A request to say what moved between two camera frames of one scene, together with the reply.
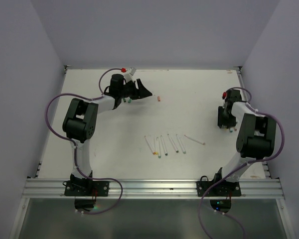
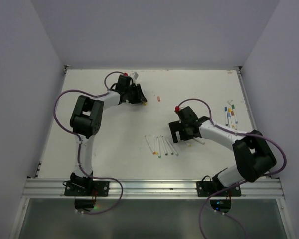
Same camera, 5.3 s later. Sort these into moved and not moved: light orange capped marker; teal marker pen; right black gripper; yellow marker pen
Moved: right black gripper
Not moved: yellow marker pen; light orange capped marker; teal marker pen
